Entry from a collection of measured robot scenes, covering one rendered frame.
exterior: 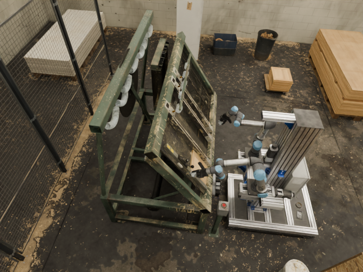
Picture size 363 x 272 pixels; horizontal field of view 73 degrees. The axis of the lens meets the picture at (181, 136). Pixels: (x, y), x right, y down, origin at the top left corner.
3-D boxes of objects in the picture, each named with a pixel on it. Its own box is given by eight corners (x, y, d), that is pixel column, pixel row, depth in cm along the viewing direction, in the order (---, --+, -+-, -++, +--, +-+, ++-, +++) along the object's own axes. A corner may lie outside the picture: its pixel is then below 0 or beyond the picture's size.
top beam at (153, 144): (149, 160, 229) (158, 157, 225) (143, 153, 223) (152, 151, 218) (180, 39, 370) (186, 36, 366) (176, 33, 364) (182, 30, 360)
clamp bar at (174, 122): (206, 167, 335) (222, 164, 324) (156, 109, 262) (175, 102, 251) (206, 161, 341) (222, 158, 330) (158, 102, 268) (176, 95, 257)
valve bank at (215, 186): (220, 203, 336) (222, 195, 317) (209, 202, 336) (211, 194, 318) (220, 172, 368) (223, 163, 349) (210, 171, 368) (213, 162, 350)
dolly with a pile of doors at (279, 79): (287, 96, 574) (294, 82, 543) (264, 94, 576) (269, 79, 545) (283, 80, 613) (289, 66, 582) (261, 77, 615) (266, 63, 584)
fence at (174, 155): (204, 190, 313) (207, 190, 311) (163, 147, 255) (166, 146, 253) (204, 187, 316) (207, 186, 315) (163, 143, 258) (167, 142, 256)
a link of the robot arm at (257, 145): (250, 151, 323) (252, 145, 312) (251, 144, 331) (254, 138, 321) (259, 154, 321) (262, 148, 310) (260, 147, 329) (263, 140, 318)
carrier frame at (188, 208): (202, 234, 364) (209, 211, 301) (111, 221, 372) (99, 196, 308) (209, 126, 505) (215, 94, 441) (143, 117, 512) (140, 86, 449)
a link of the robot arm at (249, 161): (262, 153, 256) (214, 157, 267) (263, 161, 249) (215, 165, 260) (262, 158, 265) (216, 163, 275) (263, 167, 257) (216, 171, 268)
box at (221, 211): (226, 216, 306) (228, 210, 292) (216, 215, 306) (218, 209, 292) (226, 207, 313) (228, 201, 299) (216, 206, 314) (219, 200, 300)
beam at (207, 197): (203, 213, 307) (211, 213, 302) (198, 210, 300) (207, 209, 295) (211, 97, 448) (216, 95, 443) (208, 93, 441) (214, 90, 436)
